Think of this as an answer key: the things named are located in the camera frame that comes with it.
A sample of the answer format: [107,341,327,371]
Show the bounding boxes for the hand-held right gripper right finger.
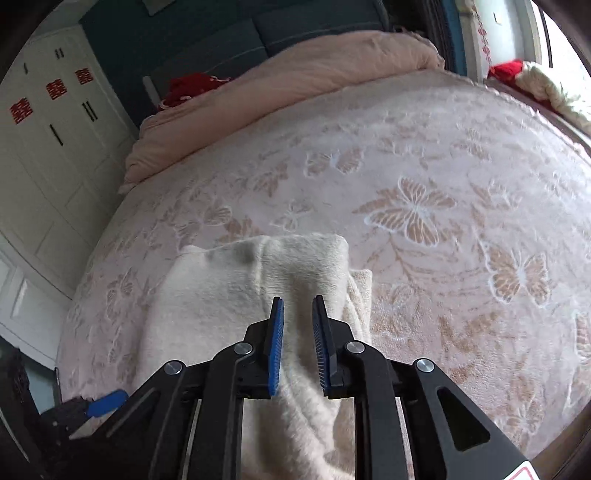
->
[312,295,532,480]

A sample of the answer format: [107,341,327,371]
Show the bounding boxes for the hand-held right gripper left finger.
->
[92,296,286,480]

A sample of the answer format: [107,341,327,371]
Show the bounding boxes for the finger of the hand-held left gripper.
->
[54,389,130,432]

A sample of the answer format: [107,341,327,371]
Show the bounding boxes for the cream sweater with black hearts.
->
[131,233,374,480]

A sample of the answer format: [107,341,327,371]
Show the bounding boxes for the pink butterfly bed blanket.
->
[55,69,591,462]

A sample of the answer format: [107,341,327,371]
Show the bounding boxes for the white wardrobe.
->
[0,25,139,370]

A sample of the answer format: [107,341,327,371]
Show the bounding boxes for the pink duvet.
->
[117,30,446,195]

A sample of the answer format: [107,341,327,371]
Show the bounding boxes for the red pillow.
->
[159,73,232,112]

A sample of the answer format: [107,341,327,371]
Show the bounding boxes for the blue upholstered headboard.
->
[143,0,393,107]

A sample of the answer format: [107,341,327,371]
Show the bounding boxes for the red cloth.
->
[488,60,532,85]

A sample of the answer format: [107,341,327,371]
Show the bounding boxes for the dark blue curtain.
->
[416,0,467,75]

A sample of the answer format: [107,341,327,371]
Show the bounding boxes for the cream knitted throw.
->
[515,60,591,130]

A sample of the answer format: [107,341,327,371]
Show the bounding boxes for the window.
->
[536,0,591,79]

